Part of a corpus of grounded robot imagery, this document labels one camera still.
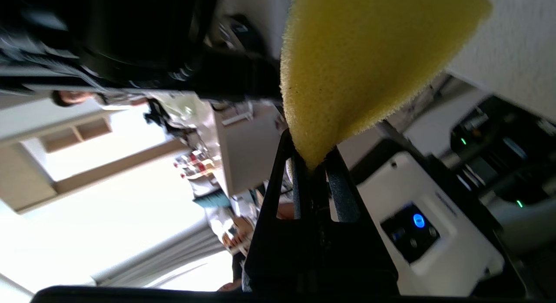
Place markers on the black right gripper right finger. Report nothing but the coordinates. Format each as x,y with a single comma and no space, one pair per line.
356,259

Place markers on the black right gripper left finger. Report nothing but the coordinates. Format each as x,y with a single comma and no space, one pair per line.
282,251

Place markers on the yellow green sponge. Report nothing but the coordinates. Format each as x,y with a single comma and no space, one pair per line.
369,55

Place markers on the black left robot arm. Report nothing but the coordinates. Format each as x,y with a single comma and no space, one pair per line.
130,33

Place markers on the white black robot base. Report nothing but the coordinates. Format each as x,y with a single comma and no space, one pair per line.
512,164

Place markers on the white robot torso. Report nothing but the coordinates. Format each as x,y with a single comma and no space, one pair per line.
456,251

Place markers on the grey curtain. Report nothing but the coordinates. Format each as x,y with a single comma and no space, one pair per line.
173,255

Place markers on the beige open shelf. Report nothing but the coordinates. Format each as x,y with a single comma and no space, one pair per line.
74,135

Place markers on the person in white shirt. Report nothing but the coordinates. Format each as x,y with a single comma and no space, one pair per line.
71,98

